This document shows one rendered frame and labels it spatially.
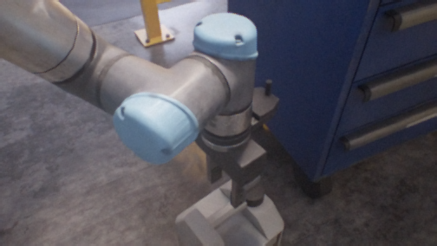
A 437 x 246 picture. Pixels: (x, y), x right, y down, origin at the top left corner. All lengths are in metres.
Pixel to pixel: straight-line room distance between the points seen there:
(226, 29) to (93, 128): 0.91
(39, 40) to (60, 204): 0.77
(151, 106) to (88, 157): 0.84
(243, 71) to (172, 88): 0.10
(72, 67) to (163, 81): 0.09
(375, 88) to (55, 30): 0.52
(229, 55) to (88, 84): 0.16
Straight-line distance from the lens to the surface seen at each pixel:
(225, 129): 0.44
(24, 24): 0.34
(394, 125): 0.82
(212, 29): 0.38
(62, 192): 1.09
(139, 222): 0.96
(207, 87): 0.35
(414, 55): 0.72
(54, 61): 0.36
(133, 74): 0.36
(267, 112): 0.49
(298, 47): 0.70
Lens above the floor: 0.82
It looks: 45 degrees down
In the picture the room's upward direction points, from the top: 2 degrees counter-clockwise
